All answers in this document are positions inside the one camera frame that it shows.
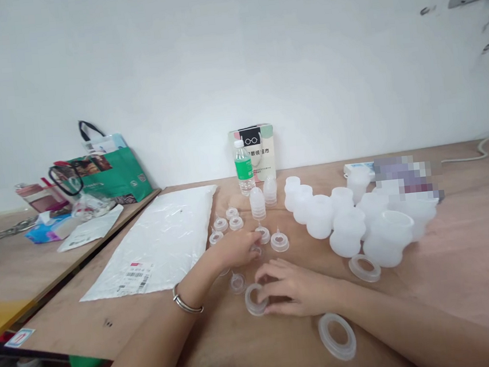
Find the person's right hand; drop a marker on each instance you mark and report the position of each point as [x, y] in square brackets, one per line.
[306, 290]

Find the person's left hand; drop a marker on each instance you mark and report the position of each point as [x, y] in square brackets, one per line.
[229, 254]

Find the person's right thumb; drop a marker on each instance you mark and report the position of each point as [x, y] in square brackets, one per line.
[282, 306]

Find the person's right fingers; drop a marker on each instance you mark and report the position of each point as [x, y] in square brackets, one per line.
[272, 272]

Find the person's left fingers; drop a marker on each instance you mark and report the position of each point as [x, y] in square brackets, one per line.
[248, 246]

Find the translucent spouted valve piece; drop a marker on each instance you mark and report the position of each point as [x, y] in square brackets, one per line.
[257, 251]

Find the scattered group of nozzle caps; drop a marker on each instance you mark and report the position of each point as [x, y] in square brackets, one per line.
[235, 223]

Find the stack of translucent dome caps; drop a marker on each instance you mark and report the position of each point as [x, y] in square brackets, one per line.
[258, 204]
[270, 194]

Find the water bottle with green label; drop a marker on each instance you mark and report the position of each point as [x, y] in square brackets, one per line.
[243, 170]

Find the large white plastic mailer bag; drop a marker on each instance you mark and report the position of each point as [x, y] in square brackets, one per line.
[163, 239]

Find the paper bag with glasses print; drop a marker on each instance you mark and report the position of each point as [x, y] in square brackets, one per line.
[263, 155]

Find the cluster of translucent plastic bottles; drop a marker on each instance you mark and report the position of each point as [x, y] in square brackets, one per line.
[352, 220]

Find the green shopping bag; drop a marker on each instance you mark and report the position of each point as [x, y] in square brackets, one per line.
[118, 178]

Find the small white flat packet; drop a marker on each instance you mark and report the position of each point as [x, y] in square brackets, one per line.
[89, 231]

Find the clear crumpled plastic bag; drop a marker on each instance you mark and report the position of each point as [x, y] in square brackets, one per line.
[91, 206]

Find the blue tissue pack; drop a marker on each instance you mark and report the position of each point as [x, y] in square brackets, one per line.
[48, 230]

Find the pink drinking bottle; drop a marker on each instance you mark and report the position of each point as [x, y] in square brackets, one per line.
[34, 197]

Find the metal scissors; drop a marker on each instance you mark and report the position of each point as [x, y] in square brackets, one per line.
[15, 228]

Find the blue and white sticker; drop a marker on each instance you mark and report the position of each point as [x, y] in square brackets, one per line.
[20, 338]

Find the yellow board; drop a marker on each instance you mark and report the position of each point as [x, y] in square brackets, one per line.
[2, 321]

